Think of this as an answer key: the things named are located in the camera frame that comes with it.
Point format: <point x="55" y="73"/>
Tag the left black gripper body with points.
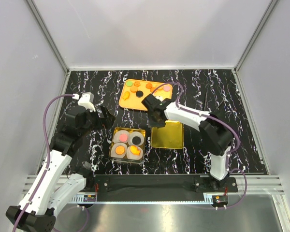
<point x="94" y="121"/>

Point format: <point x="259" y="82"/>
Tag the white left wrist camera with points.
<point x="85" y="100"/>

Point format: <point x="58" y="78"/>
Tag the orange fish cookie top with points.
<point x="135" y="150"/>

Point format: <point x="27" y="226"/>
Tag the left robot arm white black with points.
<point x="38" y="210"/>

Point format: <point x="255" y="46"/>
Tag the green round cookie top left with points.
<point x="129" y="83"/>

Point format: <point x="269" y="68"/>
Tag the black round cookie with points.
<point x="136" y="140"/>
<point x="139" y="94"/>

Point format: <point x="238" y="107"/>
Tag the white paper cup front left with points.
<point x="113" y="153"/>

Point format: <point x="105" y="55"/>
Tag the white paper cup front right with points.
<point x="134" y="157"/>

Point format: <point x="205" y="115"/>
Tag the white paper cup back left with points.
<point x="117" y="134"/>

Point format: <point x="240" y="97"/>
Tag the white paper cup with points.
<point x="133" y="134"/>
<point x="117" y="134"/>
<point x="113" y="153"/>
<point x="134" y="157"/>

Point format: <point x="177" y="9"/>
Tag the pink round cookie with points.
<point x="167" y="88"/>
<point x="123" y="138"/>

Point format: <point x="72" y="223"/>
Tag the black round cookie on tray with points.
<point x="139" y="94"/>

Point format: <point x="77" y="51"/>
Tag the aluminium frame rail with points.
<point x="251" y="185"/>

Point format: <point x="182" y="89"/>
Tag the white paper cup back right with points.
<point x="133" y="134"/>

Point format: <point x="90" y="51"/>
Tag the orange plastic tray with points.
<point x="135" y="103"/>

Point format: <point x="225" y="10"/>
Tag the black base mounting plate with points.
<point x="196" y="182"/>

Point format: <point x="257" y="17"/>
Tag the orange fish cookie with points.
<point x="125" y="95"/>
<point x="135" y="150"/>

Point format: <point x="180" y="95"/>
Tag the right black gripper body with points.
<point x="153" y="122"/>

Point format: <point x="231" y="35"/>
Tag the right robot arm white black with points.
<point x="216" y="135"/>

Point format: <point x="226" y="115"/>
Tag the gold tin lid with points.
<point x="171" y="136"/>

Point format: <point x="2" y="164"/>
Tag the gold cookie tin box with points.
<point x="125" y="159"/>

